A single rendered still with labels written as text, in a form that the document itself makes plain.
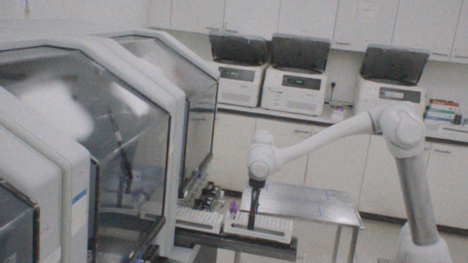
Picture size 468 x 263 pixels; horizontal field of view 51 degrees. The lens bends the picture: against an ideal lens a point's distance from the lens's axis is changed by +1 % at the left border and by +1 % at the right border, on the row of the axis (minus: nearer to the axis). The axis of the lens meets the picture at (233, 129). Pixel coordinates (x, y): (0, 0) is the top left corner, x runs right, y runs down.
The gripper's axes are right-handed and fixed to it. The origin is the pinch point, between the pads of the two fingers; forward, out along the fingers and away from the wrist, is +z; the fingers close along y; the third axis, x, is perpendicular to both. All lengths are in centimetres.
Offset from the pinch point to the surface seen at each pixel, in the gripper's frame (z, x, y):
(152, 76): -62, 45, -16
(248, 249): 10.9, -0.3, -6.8
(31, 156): -58, 39, -110
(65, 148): -57, 37, -100
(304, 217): 6.8, -23.6, 27.3
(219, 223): 2.3, 14.2, -4.6
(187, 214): 2.2, 29.4, -1.1
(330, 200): 7, -37, 56
